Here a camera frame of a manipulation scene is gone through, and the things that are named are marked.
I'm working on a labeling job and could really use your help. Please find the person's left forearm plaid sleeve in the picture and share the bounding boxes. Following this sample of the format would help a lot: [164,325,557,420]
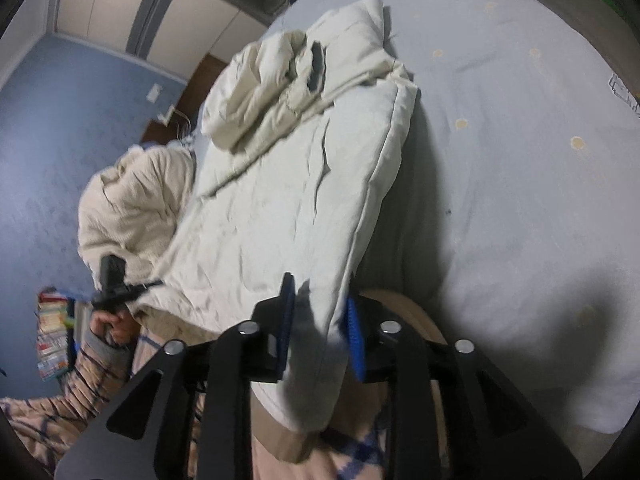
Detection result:
[0,329,135,463]

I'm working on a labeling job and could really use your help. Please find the stack of books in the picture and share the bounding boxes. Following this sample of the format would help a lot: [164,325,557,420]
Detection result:
[34,287,82,382]

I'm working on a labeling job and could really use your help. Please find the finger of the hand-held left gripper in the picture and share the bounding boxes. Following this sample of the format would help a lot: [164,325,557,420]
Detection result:
[125,279,166,296]

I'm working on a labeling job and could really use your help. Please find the bed with pale blue sheet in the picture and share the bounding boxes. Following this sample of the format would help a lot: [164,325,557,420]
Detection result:
[190,0,640,436]

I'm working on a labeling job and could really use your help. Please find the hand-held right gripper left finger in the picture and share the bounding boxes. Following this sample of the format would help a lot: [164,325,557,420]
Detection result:
[54,272,297,480]

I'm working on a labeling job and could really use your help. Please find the person's plaid clothing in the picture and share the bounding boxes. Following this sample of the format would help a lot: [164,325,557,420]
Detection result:
[187,289,451,480]

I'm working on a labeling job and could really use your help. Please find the cream wardrobe with grey stripe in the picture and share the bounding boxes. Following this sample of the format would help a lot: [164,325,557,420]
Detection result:
[47,0,273,82]

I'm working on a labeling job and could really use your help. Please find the white patterned paper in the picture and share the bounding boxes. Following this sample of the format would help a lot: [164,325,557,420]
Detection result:
[608,73,640,117]

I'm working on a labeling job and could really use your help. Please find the brown wooden board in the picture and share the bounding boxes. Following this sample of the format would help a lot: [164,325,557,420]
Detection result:
[140,54,232,146]

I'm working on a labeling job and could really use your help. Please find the cream padded jacket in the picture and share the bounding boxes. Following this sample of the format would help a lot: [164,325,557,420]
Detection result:
[132,0,421,433]

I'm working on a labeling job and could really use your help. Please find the white plug with cable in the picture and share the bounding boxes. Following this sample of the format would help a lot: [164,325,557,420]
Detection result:
[157,104,193,136]

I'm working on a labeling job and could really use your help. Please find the person's left hand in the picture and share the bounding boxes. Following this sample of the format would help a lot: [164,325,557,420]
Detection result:
[89,305,137,347]

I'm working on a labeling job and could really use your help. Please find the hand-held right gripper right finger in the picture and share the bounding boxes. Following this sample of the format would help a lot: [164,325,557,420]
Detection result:
[346,296,585,480]

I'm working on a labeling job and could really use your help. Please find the cream knit sweater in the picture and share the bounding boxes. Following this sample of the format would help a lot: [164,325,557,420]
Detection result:
[77,142,198,286]

